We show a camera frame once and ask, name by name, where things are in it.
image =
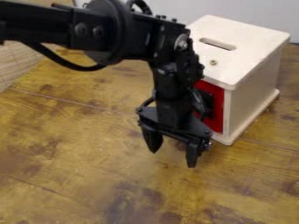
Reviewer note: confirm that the white wooden drawer cabinet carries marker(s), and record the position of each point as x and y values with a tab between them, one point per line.
241	55

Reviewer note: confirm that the red drawer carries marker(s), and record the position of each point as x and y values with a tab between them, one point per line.
216	122

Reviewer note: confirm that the black metal drawer handle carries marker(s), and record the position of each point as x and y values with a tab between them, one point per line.
206	105

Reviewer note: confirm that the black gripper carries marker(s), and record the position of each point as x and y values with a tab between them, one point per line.
170	118

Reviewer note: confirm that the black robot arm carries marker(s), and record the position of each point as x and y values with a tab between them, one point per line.
89	38

